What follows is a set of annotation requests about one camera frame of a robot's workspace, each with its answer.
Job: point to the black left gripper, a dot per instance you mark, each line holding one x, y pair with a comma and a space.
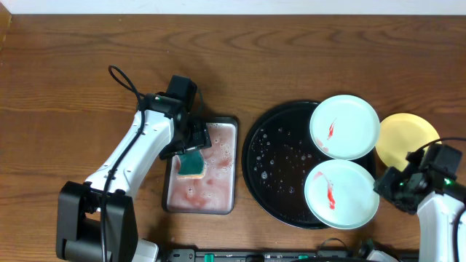
194, 140

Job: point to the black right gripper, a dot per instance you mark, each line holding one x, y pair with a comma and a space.
385, 186

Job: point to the green and orange sponge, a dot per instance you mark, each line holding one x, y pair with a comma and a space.
192, 165

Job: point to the yellow plate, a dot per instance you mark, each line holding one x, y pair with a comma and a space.
402, 133

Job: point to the mint plate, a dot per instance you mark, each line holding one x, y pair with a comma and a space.
344, 127
340, 194

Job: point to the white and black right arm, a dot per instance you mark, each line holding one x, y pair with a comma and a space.
439, 203

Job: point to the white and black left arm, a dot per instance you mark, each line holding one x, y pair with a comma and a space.
96, 218

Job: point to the black rectangular soapy water tray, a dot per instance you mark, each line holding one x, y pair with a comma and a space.
213, 191

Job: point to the round black tray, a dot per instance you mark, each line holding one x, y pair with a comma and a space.
278, 155

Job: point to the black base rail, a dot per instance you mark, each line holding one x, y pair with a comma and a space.
332, 249

